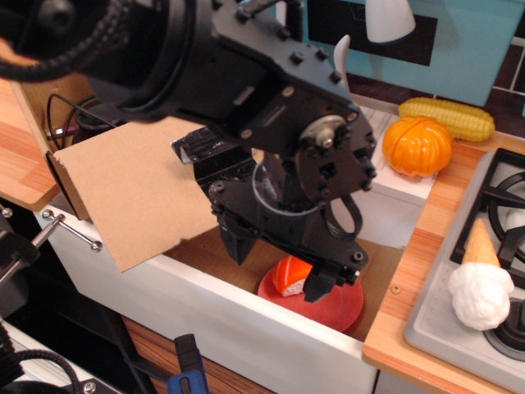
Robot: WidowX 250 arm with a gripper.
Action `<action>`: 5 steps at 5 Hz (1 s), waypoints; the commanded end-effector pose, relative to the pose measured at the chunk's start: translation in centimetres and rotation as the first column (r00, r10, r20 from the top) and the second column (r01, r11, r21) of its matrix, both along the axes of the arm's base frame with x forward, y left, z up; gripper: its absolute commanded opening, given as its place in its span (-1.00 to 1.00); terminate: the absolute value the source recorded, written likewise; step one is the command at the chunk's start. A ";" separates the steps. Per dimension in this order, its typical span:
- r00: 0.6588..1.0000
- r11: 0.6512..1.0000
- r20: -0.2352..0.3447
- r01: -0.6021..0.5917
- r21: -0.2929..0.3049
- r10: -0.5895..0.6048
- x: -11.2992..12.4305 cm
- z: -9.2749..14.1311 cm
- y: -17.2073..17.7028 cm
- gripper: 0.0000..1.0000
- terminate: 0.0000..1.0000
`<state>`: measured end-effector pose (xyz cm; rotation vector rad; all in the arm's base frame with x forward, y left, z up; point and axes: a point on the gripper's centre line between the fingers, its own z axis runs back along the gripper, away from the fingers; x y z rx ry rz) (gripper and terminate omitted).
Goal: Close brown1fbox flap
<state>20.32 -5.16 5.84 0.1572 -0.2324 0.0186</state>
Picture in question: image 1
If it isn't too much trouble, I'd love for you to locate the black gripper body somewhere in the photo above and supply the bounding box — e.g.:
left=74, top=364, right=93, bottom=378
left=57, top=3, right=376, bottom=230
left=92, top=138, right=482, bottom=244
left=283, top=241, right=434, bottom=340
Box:
left=171, top=127, right=368, bottom=286

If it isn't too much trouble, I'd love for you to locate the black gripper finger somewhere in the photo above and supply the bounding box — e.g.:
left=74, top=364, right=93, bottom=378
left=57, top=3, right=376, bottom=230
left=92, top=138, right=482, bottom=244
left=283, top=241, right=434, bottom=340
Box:
left=303, top=264, right=339, bottom=303
left=220, top=227, right=257, bottom=265

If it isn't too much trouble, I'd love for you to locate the brown cardboard box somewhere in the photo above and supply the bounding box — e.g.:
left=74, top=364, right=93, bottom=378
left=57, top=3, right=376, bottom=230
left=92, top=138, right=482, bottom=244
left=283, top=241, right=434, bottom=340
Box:
left=11, top=75, right=217, bottom=271

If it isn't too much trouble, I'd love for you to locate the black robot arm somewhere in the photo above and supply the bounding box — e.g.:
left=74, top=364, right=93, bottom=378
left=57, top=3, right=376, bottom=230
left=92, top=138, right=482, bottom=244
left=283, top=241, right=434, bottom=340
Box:
left=1, top=1, right=376, bottom=302

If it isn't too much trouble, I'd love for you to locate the salmon sushi toy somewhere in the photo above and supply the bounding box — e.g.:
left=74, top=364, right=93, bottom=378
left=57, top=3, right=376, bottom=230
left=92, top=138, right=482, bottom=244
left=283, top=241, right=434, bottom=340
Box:
left=272, top=255, right=313, bottom=297

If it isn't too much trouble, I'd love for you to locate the red plate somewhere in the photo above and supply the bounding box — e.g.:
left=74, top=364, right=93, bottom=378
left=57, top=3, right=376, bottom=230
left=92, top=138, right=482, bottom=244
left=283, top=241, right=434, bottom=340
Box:
left=258, top=272, right=364, bottom=332

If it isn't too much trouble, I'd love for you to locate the cardboard sheet in sink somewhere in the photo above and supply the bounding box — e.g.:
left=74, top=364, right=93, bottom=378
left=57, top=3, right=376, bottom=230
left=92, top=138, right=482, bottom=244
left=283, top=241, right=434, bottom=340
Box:
left=164, top=229, right=404, bottom=341

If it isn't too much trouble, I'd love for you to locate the white toy sink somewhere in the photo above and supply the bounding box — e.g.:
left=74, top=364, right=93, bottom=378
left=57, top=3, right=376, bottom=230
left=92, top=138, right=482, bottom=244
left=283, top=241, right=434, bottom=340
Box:
left=34, top=93, right=438, bottom=394

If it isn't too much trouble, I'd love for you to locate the toy ice cream cone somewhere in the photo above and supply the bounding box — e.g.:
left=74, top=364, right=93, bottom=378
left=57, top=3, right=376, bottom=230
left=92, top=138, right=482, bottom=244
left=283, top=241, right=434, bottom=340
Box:
left=448, top=218, right=514, bottom=331

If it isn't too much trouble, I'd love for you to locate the orange toy pumpkin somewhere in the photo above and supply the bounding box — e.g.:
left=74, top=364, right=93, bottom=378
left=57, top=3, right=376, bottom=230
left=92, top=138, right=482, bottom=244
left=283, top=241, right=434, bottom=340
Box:
left=382, top=116, right=452, bottom=177

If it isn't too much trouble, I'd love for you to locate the grey toy faucet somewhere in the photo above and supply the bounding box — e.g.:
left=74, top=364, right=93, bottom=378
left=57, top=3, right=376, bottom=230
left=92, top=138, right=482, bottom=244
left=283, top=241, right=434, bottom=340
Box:
left=334, top=34, right=351, bottom=93

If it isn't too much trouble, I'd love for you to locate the grey toy stove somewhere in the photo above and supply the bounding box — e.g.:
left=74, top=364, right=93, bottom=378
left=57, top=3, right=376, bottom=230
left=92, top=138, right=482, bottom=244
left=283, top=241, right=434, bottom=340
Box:
left=405, top=149, right=524, bottom=393

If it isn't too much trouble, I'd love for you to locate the yellow toy corn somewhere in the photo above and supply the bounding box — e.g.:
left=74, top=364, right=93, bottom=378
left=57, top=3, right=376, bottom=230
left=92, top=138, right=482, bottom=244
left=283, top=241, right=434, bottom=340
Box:
left=398, top=97, right=495, bottom=142

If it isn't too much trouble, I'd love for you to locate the white lamp shade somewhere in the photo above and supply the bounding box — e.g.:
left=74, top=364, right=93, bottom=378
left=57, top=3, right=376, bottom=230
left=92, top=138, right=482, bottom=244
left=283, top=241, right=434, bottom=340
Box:
left=365, top=0, right=416, bottom=44

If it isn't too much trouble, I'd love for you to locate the blue black clamp handle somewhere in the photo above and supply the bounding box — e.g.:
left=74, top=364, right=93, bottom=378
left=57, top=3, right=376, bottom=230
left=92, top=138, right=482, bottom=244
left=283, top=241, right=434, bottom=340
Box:
left=167, top=334, right=210, bottom=394

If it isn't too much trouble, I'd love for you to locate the black cable in box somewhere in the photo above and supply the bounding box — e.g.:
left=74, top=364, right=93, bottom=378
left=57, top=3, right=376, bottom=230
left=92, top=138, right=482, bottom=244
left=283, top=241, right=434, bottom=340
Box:
left=45, top=93, right=124, bottom=149

